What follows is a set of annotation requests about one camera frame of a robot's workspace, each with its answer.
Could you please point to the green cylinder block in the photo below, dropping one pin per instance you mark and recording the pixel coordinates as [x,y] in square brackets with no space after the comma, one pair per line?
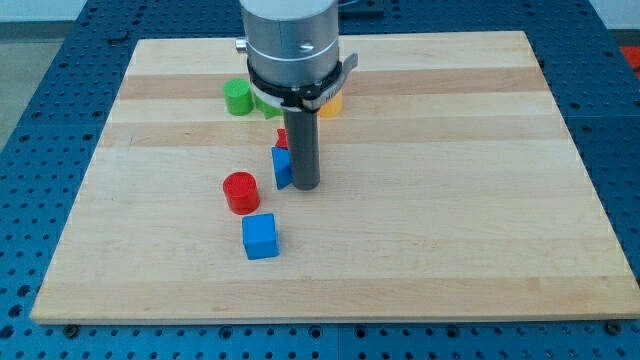
[238,96]

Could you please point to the blue perforated table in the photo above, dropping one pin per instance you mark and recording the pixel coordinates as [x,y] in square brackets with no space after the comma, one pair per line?
[47,155]

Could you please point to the blue cube block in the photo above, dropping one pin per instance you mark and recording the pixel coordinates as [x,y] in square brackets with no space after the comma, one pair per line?
[260,236]

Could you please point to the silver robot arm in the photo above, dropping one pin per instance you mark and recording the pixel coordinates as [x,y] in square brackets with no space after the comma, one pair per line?
[294,64]

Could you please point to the blue triangle block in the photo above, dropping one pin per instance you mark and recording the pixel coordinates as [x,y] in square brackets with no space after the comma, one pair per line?
[282,167]

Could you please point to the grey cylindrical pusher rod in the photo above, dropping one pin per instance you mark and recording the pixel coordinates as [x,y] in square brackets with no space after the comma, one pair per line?
[302,140]

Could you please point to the wooden board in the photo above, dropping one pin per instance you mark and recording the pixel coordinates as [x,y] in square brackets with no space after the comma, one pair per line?
[451,191]

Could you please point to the black clamp ring mount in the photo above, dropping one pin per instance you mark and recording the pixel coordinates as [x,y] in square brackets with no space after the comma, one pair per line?
[309,98]

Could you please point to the red star block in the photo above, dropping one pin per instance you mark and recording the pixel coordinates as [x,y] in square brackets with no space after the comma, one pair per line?
[281,139]

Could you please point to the red cylinder block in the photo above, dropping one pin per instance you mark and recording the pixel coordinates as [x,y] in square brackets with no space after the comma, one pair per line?
[241,193]

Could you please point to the yellow cylinder block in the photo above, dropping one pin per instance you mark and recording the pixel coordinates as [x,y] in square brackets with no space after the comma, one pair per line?
[333,107]

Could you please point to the green star block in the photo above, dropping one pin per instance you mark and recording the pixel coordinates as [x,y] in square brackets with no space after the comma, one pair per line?
[266,104]

